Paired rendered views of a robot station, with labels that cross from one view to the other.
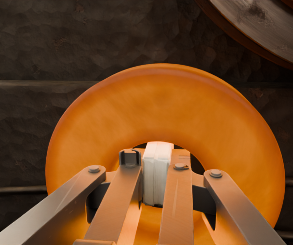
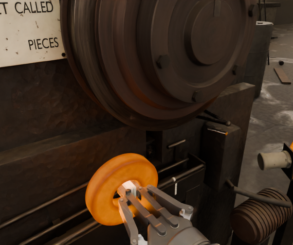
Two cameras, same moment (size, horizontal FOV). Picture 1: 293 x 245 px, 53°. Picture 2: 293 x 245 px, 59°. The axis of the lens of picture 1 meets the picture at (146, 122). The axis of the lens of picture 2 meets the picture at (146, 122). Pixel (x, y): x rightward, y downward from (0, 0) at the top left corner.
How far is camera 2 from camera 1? 38 cm
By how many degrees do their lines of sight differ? 41
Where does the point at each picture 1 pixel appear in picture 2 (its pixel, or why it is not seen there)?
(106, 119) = (112, 182)
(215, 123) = (141, 170)
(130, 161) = (128, 192)
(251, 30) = (131, 124)
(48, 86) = (18, 159)
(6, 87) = not seen: outside the picture
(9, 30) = not seen: outside the picture
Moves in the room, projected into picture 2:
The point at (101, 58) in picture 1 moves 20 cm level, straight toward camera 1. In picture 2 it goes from (36, 129) to (91, 159)
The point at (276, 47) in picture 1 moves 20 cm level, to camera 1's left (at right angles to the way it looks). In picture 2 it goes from (139, 127) to (54, 162)
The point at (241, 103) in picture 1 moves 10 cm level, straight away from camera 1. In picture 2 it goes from (147, 163) to (129, 140)
